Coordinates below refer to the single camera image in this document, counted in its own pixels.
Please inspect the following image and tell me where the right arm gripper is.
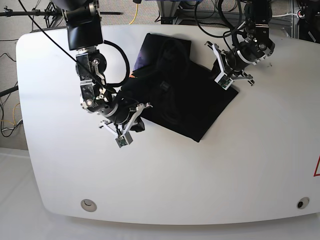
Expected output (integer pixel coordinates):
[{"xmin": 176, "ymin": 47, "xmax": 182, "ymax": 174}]
[{"xmin": 99, "ymin": 97, "xmax": 145, "ymax": 133}]

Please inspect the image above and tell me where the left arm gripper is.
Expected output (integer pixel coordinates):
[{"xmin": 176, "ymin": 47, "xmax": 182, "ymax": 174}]
[{"xmin": 223, "ymin": 39, "xmax": 275, "ymax": 75}]

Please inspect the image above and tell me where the black T-shirt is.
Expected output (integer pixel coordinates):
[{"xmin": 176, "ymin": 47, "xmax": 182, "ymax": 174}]
[{"xmin": 121, "ymin": 33, "xmax": 238, "ymax": 142}]

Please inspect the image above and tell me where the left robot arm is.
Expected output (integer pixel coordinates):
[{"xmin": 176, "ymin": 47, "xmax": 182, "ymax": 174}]
[{"xmin": 225, "ymin": 0, "xmax": 275, "ymax": 76}]

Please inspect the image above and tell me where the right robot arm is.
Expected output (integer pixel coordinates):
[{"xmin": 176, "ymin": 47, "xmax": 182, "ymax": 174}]
[{"xmin": 53, "ymin": 0, "xmax": 145, "ymax": 134}]

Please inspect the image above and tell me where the empty silver grommet hole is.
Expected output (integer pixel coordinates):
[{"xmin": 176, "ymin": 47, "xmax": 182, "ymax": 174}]
[{"xmin": 80, "ymin": 199, "xmax": 97, "ymax": 213}]

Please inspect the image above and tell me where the black tripod stand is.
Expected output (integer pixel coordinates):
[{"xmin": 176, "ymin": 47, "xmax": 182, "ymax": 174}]
[{"xmin": 0, "ymin": 0, "xmax": 64, "ymax": 30}]

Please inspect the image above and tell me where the grommet hole with dark plug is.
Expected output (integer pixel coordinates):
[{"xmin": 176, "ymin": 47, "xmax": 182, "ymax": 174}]
[{"xmin": 296, "ymin": 197, "xmax": 310, "ymax": 210}]

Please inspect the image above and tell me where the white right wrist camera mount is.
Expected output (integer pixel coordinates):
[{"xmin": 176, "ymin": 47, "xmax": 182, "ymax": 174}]
[{"xmin": 98, "ymin": 102, "xmax": 153, "ymax": 148}]

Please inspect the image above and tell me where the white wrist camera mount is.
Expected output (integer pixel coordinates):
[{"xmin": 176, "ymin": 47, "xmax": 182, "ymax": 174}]
[
  {"xmin": 204, "ymin": 41, "xmax": 256, "ymax": 90},
  {"xmin": 98, "ymin": 102, "xmax": 153, "ymax": 148}
]

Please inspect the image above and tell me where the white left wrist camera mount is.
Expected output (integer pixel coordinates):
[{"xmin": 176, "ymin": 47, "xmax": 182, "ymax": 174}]
[{"xmin": 204, "ymin": 41, "xmax": 256, "ymax": 90}]

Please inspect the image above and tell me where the grey metal frame base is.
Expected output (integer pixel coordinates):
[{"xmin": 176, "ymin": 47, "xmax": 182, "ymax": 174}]
[{"xmin": 154, "ymin": 0, "xmax": 245, "ymax": 27}]

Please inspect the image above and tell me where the yellow cable at left edge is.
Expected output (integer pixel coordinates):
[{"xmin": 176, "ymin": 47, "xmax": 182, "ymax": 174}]
[{"xmin": 0, "ymin": 102, "xmax": 24, "ymax": 131}]

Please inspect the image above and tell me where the yellow cable on floor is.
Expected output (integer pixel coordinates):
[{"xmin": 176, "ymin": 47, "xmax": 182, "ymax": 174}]
[{"xmin": 128, "ymin": 0, "xmax": 143, "ymax": 25}]

